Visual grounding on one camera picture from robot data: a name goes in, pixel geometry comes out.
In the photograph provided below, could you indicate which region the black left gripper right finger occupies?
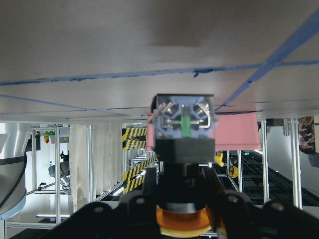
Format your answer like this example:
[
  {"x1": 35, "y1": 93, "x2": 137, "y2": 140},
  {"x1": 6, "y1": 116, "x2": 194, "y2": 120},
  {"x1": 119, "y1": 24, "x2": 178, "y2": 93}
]
[{"x1": 203, "y1": 167, "x2": 224, "y2": 199}]

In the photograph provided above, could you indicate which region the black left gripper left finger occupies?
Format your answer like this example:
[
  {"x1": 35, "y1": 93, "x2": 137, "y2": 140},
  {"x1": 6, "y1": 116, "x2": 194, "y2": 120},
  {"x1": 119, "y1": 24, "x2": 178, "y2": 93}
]
[{"x1": 142, "y1": 167, "x2": 157, "y2": 198}]

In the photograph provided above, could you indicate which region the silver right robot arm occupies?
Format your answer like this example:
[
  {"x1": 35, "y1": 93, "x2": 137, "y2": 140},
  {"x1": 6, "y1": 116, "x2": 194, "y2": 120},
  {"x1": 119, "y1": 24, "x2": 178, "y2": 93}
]
[{"x1": 0, "y1": 122, "x2": 222, "y2": 220}]

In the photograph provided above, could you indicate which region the pink plastic bin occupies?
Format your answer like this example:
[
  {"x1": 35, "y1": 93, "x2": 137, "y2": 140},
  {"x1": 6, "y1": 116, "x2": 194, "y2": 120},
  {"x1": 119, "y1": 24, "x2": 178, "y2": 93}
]
[{"x1": 146, "y1": 113, "x2": 262, "y2": 154}]

